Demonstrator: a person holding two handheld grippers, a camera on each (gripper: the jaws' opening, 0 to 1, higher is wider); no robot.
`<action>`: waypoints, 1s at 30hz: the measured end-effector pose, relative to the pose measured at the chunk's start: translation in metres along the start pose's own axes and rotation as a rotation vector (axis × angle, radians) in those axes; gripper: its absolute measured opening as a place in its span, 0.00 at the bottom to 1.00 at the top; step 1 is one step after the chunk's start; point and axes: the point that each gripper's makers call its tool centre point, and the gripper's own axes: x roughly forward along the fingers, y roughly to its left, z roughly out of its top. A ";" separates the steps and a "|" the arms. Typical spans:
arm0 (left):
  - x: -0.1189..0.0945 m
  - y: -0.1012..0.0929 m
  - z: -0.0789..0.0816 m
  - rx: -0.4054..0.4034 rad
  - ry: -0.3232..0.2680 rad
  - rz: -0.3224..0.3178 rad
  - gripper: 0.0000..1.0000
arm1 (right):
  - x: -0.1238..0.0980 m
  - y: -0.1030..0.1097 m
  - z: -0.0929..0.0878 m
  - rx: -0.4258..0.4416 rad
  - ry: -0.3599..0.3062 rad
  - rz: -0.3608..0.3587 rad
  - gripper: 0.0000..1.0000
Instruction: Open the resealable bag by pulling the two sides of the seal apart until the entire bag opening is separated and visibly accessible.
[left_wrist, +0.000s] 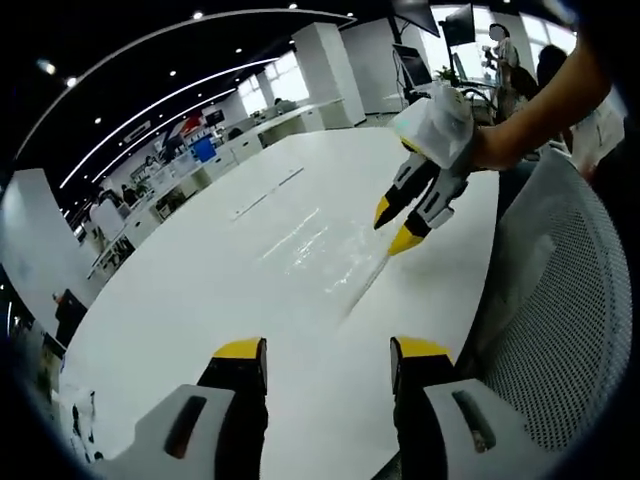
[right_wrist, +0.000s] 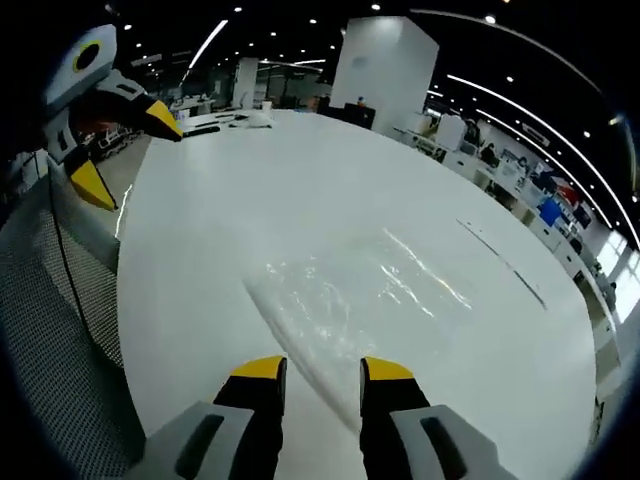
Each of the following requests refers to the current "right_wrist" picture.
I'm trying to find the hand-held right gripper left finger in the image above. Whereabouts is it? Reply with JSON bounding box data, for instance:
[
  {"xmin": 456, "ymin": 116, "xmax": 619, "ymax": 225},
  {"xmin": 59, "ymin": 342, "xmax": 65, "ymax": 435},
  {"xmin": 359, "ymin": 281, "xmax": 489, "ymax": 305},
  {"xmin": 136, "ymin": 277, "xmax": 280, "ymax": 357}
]
[{"xmin": 132, "ymin": 355, "xmax": 289, "ymax": 480}]

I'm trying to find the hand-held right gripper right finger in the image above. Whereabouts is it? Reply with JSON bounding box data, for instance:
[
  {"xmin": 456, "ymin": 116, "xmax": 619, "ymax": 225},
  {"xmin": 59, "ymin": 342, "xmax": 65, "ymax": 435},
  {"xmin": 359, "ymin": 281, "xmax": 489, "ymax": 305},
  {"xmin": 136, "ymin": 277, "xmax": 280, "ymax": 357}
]
[{"xmin": 358, "ymin": 355, "xmax": 521, "ymax": 480}]

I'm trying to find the clear resealable plastic bag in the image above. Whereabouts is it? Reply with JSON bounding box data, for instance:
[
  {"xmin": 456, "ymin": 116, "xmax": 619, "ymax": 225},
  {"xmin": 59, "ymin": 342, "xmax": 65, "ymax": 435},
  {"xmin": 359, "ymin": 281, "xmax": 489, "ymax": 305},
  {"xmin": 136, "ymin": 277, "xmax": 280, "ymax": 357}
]
[{"xmin": 242, "ymin": 227, "xmax": 476, "ymax": 432}]

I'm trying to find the grey mesh office chair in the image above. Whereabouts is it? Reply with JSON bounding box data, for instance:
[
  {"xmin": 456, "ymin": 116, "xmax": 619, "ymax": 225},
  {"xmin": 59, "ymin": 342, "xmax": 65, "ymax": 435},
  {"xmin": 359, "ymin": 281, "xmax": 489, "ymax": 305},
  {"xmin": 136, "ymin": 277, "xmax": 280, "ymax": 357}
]
[{"xmin": 0, "ymin": 149, "xmax": 149, "ymax": 480}]

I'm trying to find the row of white desks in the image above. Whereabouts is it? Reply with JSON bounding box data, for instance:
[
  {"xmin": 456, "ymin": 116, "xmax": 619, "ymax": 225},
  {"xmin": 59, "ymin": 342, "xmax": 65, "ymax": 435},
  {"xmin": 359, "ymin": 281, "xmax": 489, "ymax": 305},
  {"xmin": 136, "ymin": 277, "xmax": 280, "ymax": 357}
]
[{"xmin": 389, "ymin": 112, "xmax": 621, "ymax": 321}]

